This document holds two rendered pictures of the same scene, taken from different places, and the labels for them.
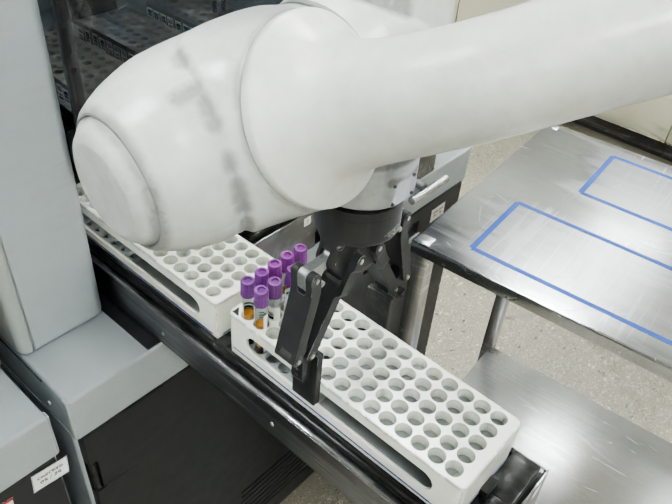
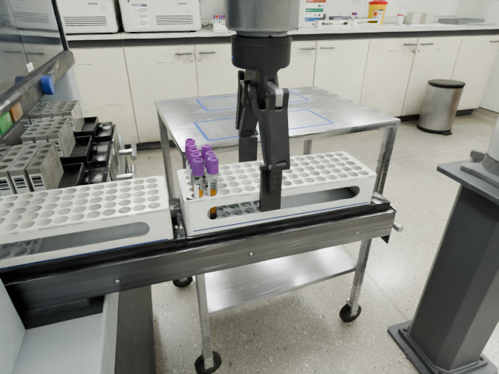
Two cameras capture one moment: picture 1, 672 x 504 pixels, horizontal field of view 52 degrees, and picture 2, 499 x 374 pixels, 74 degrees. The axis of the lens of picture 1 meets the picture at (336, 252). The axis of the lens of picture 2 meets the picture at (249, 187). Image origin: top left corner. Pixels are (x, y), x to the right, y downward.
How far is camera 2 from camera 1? 0.52 m
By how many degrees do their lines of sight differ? 47
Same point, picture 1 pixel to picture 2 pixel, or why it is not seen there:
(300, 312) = (283, 124)
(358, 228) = (287, 49)
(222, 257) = (125, 193)
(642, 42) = not seen: outside the picture
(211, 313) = (165, 220)
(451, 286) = not seen: hidden behind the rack
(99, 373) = (90, 355)
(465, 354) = not seen: hidden behind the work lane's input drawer
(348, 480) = (316, 234)
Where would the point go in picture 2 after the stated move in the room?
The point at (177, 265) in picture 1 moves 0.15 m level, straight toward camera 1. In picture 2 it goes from (102, 214) to (212, 236)
